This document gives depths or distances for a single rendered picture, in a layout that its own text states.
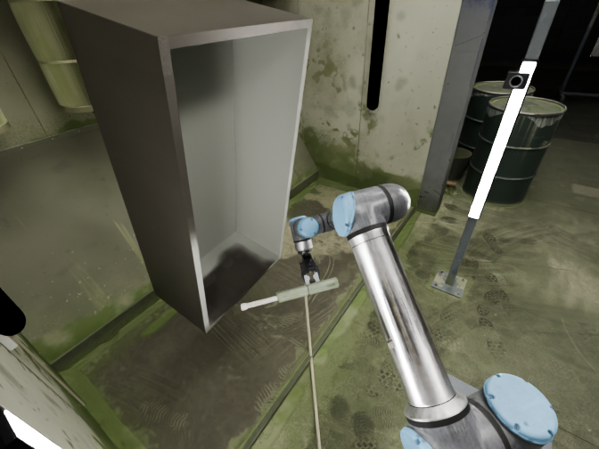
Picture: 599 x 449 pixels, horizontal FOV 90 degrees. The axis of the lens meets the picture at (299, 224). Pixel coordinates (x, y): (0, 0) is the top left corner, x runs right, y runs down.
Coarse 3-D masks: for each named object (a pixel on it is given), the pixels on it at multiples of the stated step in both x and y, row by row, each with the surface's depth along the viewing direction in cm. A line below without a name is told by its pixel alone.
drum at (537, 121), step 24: (504, 96) 283; (528, 96) 279; (528, 120) 244; (552, 120) 243; (480, 144) 283; (528, 144) 254; (480, 168) 287; (504, 168) 272; (528, 168) 268; (504, 192) 283
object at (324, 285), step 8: (328, 280) 148; (336, 280) 148; (296, 288) 146; (304, 288) 146; (312, 288) 146; (320, 288) 147; (328, 288) 147; (280, 296) 144; (288, 296) 144; (296, 296) 145; (304, 296) 146; (248, 304) 143; (256, 304) 143
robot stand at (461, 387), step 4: (448, 376) 101; (452, 376) 101; (452, 380) 100; (456, 380) 100; (460, 380) 100; (452, 384) 99; (456, 384) 99; (460, 384) 99; (464, 384) 99; (456, 388) 98; (460, 388) 98; (464, 388) 98; (468, 388) 98; (472, 388) 98; (476, 388) 98; (460, 392) 97; (464, 392) 97; (468, 392) 97; (472, 392) 97; (552, 440) 86; (548, 444) 85; (544, 448) 84; (548, 448) 84
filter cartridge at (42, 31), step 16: (16, 0) 132; (32, 0) 131; (48, 0) 133; (16, 16) 137; (32, 16) 135; (48, 16) 136; (32, 32) 139; (48, 32) 139; (64, 32) 143; (32, 48) 145; (48, 48) 142; (64, 48) 145; (48, 64) 147; (64, 64) 147; (48, 80) 154; (64, 80) 151; (80, 80) 154; (64, 96) 156; (80, 96) 157; (80, 112) 160
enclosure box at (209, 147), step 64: (64, 0) 71; (128, 0) 81; (192, 0) 94; (128, 64) 68; (192, 64) 109; (256, 64) 120; (128, 128) 83; (192, 128) 122; (256, 128) 137; (128, 192) 104; (192, 192) 140; (256, 192) 161; (192, 256) 103; (256, 256) 178; (192, 320) 140
